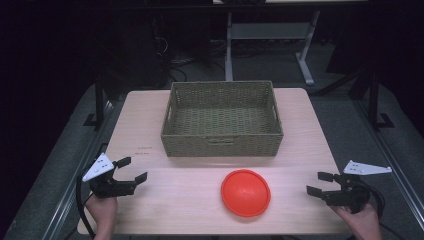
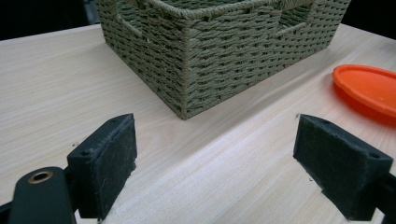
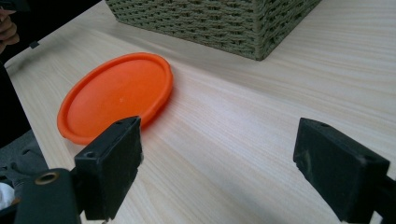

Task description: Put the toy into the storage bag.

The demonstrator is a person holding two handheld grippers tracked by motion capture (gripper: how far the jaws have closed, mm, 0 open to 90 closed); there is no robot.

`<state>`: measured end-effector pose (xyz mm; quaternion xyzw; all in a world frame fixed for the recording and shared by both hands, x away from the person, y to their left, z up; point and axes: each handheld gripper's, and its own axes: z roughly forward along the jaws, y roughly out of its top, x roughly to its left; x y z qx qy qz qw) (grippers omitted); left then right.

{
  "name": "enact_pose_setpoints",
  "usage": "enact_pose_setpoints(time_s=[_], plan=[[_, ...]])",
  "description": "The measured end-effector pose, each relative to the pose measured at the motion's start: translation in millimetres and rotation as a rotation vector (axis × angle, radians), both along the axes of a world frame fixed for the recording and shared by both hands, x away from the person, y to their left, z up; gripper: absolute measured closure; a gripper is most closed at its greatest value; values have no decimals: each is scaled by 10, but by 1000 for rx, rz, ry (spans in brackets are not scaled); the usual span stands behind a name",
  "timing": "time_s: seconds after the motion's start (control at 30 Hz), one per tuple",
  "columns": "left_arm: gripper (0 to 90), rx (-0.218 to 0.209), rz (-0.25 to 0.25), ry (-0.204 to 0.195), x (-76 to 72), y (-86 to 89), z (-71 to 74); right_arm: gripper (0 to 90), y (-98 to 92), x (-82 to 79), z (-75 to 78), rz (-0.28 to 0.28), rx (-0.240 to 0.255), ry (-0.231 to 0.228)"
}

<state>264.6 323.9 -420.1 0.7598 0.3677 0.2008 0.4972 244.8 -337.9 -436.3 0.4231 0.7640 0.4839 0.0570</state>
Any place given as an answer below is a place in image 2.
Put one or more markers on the orange plastic plate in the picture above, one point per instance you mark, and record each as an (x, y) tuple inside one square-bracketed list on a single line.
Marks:
[(367, 88)]

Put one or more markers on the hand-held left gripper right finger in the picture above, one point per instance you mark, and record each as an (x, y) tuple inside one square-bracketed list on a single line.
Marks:
[(337, 166)]

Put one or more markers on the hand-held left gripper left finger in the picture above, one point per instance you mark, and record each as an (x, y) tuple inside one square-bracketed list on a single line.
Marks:
[(106, 168)]

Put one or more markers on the green woven basket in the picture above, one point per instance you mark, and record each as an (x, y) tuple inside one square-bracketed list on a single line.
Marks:
[(218, 53)]

